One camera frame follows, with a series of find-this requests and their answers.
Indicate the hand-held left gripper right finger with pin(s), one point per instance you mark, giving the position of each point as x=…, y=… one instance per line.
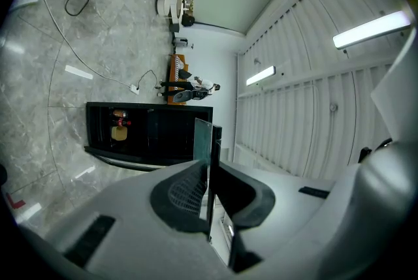
x=287, y=207

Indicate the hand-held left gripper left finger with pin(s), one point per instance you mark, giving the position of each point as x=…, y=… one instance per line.
x=130, y=239

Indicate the black mini fridge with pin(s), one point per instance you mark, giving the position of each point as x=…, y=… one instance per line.
x=170, y=135

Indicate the yellow container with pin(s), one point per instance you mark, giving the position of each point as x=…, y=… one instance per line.
x=119, y=134

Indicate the red drink bottle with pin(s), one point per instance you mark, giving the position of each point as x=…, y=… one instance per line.
x=121, y=123

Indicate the brown drink can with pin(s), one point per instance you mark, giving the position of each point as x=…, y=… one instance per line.
x=119, y=113

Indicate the ceiling light bar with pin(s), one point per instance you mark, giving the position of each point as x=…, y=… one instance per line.
x=261, y=75
x=372, y=29

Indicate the white extension socket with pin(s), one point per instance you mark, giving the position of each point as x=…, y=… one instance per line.
x=134, y=89

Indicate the grey office chair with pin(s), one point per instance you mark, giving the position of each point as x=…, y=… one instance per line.
x=183, y=96

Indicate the white boxy device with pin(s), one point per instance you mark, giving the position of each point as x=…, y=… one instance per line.
x=180, y=42

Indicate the black box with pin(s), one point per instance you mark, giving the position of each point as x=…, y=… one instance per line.
x=175, y=28

